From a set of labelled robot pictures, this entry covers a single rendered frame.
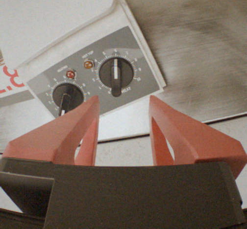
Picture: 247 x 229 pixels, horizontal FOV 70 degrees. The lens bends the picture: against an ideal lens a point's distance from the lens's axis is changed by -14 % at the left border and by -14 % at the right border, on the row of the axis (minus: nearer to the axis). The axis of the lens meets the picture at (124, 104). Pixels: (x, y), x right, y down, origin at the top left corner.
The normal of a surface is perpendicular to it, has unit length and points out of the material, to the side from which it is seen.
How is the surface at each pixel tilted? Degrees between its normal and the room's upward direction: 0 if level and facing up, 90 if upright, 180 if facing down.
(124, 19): 0
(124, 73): 30
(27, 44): 0
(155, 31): 0
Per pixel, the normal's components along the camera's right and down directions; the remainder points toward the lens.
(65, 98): 0.03, 0.58
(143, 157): -0.21, 0.14
